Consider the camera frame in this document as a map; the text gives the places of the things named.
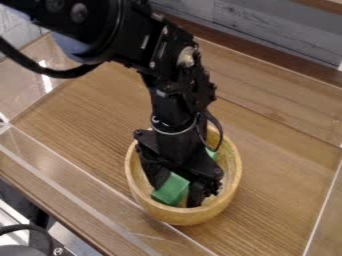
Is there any clear acrylic tray wall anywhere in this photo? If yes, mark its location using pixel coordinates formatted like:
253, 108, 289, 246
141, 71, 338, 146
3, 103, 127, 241
0, 125, 218, 256

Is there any black cable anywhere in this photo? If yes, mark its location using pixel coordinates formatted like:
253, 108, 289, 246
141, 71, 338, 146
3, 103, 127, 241
0, 34, 102, 80

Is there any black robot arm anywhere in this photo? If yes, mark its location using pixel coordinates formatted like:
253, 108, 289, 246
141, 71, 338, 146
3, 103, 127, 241
0, 0, 224, 208

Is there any black table clamp bracket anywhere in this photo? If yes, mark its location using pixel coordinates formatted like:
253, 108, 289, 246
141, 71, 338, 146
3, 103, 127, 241
29, 227, 75, 256

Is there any brown wooden bowl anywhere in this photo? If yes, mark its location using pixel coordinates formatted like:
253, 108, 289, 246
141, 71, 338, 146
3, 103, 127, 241
125, 127, 242, 226

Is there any green rectangular block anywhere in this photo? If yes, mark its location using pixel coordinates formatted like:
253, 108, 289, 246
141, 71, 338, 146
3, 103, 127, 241
151, 147, 225, 208

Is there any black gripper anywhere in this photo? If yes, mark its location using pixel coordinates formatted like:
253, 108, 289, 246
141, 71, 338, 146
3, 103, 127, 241
134, 90, 224, 208

